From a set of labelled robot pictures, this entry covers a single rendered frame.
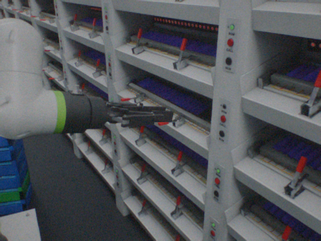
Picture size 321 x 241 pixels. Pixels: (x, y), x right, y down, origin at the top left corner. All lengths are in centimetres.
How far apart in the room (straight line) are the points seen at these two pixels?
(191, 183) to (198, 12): 55
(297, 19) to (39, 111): 51
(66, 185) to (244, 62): 150
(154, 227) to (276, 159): 79
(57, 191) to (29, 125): 135
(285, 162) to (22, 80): 61
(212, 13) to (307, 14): 25
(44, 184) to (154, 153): 98
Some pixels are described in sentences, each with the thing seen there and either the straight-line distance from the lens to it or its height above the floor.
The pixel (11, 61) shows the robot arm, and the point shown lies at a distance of 64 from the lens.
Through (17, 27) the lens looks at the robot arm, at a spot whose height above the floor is 104.
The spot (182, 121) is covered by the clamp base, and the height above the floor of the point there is 70.
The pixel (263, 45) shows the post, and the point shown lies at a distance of 77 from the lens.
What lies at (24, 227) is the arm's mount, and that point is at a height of 38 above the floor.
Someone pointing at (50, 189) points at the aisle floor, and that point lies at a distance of 200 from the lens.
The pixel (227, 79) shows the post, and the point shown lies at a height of 91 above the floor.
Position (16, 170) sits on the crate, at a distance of 173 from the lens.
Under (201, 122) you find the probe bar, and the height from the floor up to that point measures 72.
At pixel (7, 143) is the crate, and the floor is 42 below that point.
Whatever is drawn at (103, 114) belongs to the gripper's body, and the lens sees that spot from 70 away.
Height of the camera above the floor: 112
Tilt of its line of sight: 24 degrees down
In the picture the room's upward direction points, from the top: straight up
